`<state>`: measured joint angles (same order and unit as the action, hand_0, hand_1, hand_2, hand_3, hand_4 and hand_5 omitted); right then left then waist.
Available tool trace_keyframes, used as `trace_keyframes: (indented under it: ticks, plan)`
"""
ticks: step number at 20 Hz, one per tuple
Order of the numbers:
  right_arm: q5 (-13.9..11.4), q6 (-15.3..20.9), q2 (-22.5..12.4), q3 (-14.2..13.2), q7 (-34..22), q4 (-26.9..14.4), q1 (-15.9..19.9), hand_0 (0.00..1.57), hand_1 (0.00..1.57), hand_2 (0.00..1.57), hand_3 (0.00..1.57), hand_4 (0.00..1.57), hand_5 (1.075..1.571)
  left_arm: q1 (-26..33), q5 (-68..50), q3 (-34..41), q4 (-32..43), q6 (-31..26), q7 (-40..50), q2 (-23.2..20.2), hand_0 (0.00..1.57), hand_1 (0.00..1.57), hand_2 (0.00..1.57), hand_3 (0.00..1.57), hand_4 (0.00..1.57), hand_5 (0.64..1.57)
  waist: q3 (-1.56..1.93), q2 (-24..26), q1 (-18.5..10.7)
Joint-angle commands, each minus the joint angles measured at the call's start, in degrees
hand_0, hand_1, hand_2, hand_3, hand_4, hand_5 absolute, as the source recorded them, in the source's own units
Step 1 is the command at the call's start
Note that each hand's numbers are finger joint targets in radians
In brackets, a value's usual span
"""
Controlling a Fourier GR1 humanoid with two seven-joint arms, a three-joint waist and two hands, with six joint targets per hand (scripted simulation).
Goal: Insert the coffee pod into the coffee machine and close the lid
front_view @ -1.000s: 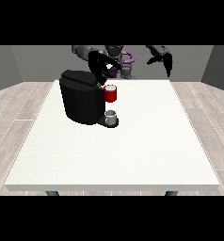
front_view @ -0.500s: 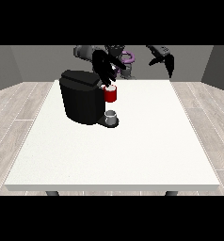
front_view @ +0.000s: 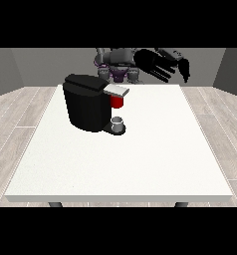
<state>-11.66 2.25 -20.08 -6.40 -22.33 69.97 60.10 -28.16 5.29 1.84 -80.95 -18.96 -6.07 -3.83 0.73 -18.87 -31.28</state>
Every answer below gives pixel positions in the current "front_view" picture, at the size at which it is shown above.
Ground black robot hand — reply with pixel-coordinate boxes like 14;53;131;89
134;48;191;85

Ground pale grey machine lid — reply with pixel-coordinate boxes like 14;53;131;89
103;83;130;100

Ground red pod holder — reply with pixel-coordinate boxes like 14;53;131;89
110;95;124;110

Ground black coffee machine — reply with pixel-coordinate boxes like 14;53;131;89
62;73;127;136

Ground grey robot trunk purple rings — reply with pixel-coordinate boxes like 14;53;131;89
93;48;143;85

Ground small grey cup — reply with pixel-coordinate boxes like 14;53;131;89
110;116;125;132

